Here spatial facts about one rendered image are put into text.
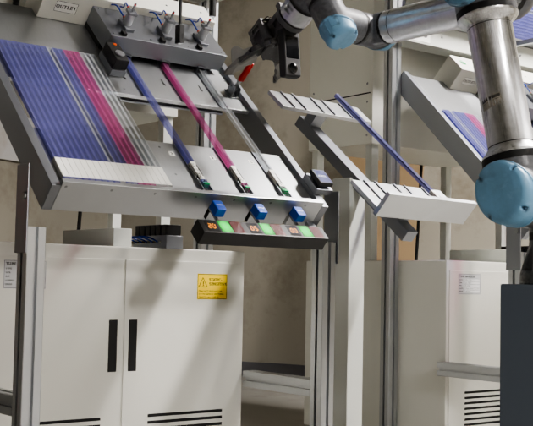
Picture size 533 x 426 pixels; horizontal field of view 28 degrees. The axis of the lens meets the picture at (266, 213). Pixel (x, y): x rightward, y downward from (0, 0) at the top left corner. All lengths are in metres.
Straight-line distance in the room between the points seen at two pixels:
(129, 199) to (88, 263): 0.34
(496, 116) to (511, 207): 0.18
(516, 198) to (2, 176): 4.40
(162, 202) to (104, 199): 0.13
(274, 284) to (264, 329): 0.27
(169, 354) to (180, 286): 0.16
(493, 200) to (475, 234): 3.67
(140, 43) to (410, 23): 0.68
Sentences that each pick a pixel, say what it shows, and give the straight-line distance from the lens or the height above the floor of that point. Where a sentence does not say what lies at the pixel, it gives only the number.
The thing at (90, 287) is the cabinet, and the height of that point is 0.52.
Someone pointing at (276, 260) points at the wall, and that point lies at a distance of 6.08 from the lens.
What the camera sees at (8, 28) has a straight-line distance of 2.54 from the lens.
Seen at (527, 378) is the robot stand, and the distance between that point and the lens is 2.03.
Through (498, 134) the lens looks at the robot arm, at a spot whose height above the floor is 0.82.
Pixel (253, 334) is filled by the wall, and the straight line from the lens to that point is 6.15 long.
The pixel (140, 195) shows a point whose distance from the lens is 2.15.
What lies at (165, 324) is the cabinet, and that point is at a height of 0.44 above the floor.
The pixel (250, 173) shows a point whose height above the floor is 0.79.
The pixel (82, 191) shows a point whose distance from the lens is 2.08.
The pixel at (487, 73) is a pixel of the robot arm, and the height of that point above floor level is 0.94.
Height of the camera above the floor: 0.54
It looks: 4 degrees up
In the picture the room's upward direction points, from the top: 1 degrees clockwise
